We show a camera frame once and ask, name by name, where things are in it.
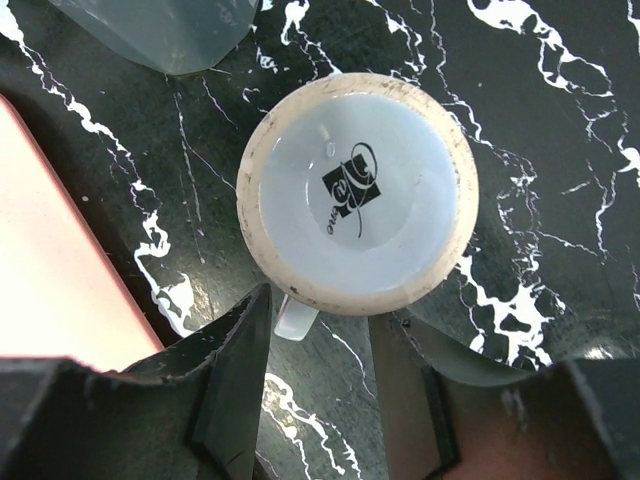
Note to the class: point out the pink plastic tray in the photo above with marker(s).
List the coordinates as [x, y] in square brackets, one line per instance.
[60, 294]

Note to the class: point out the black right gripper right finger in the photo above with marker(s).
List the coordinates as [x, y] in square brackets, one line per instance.
[448, 412]

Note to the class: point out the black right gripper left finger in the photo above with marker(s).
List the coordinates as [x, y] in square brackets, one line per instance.
[190, 411]

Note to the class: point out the grey faceted mug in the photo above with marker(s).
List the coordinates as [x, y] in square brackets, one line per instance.
[175, 37]

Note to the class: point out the small white mug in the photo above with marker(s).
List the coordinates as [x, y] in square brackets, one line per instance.
[357, 194]

